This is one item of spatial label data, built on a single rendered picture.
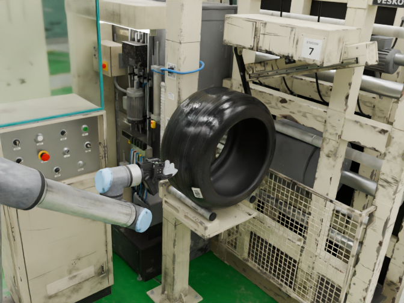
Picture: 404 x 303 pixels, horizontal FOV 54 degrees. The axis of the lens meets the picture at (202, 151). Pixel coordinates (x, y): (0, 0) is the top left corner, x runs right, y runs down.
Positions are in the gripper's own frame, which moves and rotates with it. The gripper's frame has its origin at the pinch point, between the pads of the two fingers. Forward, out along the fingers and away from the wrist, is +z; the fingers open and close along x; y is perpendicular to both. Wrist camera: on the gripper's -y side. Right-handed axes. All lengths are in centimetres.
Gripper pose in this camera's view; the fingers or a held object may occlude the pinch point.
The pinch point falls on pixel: (174, 171)
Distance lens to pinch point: 177.4
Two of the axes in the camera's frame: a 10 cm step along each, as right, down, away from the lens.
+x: -6.5, -3.4, 6.8
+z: 7.5, -1.2, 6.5
